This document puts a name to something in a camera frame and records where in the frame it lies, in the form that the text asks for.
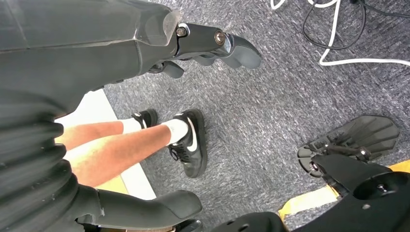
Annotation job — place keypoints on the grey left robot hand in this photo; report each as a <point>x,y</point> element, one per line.
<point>80,48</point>

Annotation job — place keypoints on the person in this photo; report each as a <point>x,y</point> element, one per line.
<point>121,150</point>

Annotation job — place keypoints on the black white sneaker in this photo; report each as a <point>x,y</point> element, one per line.
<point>195,150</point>
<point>148,117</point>

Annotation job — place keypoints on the yellow floor tape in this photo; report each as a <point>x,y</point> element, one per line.
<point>307,201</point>

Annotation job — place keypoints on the black robot foot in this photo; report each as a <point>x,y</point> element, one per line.
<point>368,134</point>

